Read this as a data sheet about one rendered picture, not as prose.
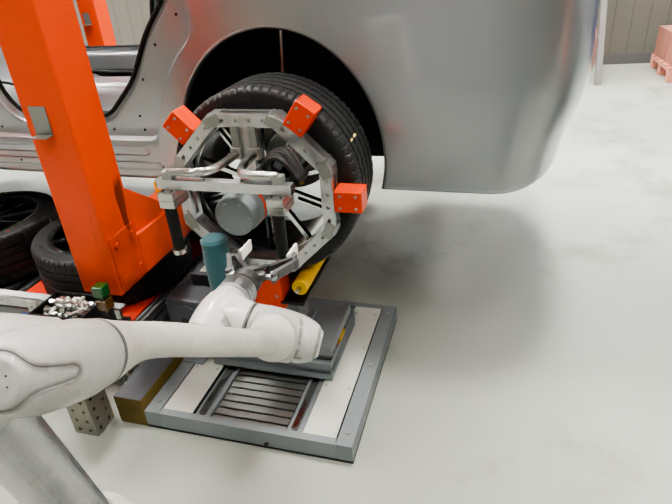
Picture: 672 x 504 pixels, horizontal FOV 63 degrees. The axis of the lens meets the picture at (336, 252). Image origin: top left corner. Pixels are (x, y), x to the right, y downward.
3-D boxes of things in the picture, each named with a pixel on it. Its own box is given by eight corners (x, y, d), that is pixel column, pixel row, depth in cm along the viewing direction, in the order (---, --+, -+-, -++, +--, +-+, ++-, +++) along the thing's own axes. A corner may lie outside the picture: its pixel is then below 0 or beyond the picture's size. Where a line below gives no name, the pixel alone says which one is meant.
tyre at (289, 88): (375, 249, 212) (373, 72, 180) (361, 281, 193) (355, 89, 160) (219, 234, 229) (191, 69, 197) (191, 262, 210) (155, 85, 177)
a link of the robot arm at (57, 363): (129, 308, 77) (42, 306, 80) (38, 325, 60) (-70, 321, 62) (128, 402, 77) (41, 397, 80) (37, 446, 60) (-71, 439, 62)
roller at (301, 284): (329, 257, 215) (328, 244, 212) (305, 300, 191) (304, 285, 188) (315, 256, 217) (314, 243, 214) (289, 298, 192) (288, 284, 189)
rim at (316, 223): (354, 229, 210) (350, 95, 186) (338, 259, 191) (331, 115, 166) (233, 218, 223) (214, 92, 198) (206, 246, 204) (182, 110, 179)
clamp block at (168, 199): (190, 197, 169) (186, 181, 166) (175, 209, 161) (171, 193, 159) (175, 196, 170) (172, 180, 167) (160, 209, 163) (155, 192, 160)
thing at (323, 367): (355, 326, 242) (353, 307, 237) (332, 382, 212) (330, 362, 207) (249, 314, 255) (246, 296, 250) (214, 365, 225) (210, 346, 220)
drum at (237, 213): (283, 210, 185) (278, 170, 178) (258, 240, 167) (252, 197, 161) (244, 207, 189) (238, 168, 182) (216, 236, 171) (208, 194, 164)
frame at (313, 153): (344, 267, 189) (333, 108, 163) (339, 277, 184) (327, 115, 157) (202, 254, 204) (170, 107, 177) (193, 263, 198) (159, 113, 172)
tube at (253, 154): (304, 161, 167) (301, 127, 162) (282, 186, 151) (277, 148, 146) (251, 159, 172) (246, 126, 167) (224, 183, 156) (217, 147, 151)
